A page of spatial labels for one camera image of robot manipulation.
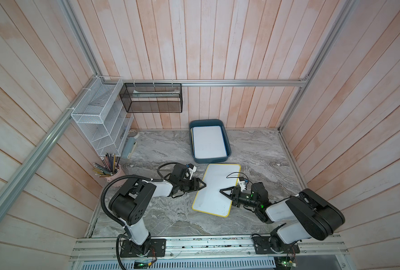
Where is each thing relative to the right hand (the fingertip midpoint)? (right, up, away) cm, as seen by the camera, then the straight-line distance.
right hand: (220, 193), depth 83 cm
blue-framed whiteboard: (-5, +27, +27) cm, 39 cm away
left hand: (-9, 0, +7) cm, 11 cm away
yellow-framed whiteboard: (-5, -4, +3) cm, 7 cm away
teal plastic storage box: (-3, +40, +35) cm, 54 cm away
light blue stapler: (-55, +23, +20) cm, 63 cm away
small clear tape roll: (-58, +33, +35) cm, 76 cm away
